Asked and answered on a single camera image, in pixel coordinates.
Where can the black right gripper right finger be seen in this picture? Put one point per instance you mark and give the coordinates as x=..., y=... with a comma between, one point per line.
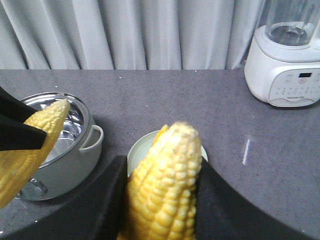
x=223, y=214

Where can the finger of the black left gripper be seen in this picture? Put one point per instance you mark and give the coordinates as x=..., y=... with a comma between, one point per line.
x=15, y=134

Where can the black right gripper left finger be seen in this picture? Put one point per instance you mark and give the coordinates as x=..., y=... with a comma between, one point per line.
x=91, y=211

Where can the yellow corn cob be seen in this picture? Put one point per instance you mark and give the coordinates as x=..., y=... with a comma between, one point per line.
x=163, y=130
x=161, y=194
x=18, y=166

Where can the green electric cooking pot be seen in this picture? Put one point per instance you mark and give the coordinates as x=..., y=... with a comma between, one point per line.
x=75, y=154

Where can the light green plate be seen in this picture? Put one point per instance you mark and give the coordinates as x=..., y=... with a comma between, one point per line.
x=139, y=151

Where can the grey curtain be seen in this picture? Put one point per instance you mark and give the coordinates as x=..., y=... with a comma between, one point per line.
x=126, y=34

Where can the white rice cooker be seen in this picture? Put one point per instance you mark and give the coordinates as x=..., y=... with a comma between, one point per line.
x=283, y=63

